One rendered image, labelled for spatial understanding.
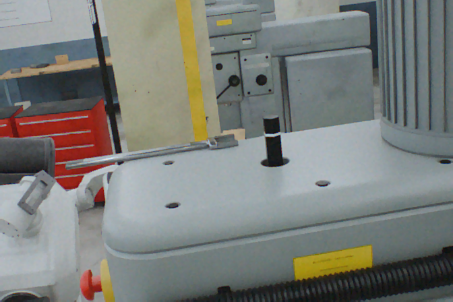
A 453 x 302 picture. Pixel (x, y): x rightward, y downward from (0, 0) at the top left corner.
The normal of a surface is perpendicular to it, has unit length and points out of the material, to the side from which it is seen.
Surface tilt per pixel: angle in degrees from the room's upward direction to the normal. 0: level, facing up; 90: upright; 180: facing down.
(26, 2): 90
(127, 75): 90
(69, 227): 59
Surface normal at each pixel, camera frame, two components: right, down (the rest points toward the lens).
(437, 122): -0.56, 0.30
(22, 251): 0.10, -0.66
